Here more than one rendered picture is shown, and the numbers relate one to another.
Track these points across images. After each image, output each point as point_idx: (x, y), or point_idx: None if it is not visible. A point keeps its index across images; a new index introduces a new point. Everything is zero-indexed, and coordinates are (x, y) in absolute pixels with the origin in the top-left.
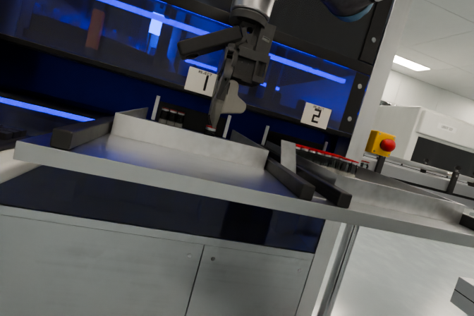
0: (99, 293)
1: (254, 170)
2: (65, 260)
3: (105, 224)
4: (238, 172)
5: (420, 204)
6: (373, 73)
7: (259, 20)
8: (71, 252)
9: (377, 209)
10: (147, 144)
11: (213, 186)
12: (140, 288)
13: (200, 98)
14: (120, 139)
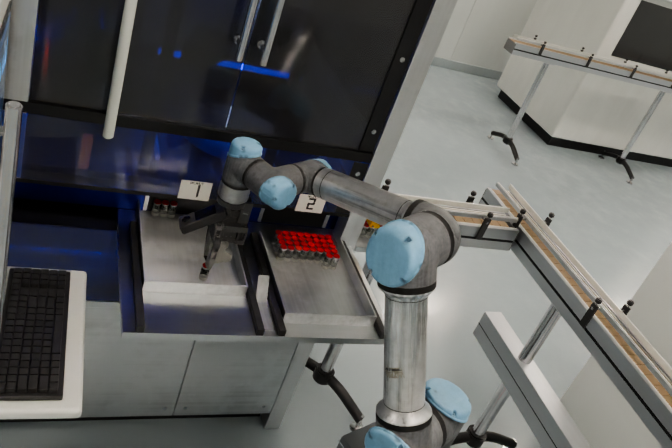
0: (111, 351)
1: (236, 302)
2: None
3: (112, 304)
4: (224, 313)
5: (343, 320)
6: (373, 161)
7: (239, 208)
8: (85, 325)
9: (310, 327)
10: (166, 295)
11: (210, 336)
12: (146, 346)
13: None
14: (150, 297)
